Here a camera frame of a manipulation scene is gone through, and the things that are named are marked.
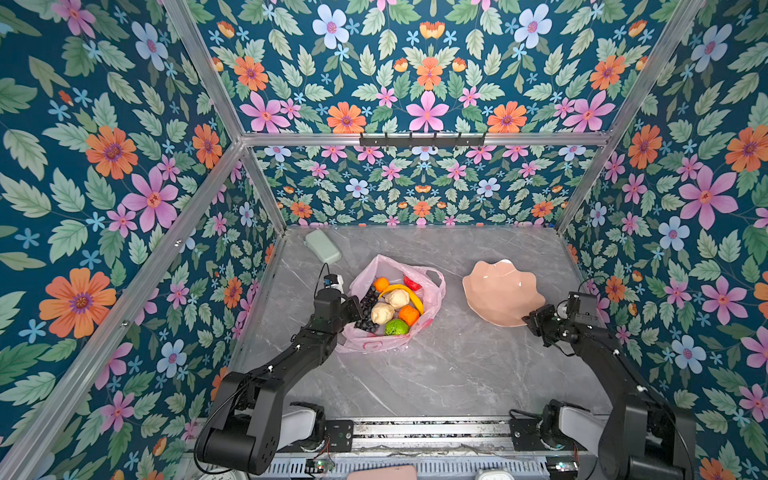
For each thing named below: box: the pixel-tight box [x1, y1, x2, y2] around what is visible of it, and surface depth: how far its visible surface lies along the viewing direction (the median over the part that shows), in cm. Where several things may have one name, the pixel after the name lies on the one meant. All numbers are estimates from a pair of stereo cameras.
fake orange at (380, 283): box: [374, 276, 390, 293], surface depth 101 cm
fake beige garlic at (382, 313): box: [370, 302, 395, 325], surface depth 92 cm
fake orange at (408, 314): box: [398, 305, 420, 326], surface depth 92 cm
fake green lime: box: [384, 318, 409, 336], surface depth 88 cm
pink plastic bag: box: [378, 255, 447, 351], surface depth 95 cm
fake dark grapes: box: [354, 286, 379, 333], surface depth 93 cm
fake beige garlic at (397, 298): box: [385, 289, 410, 309], surface depth 96 cm
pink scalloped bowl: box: [463, 259, 546, 327], surface depth 96 cm
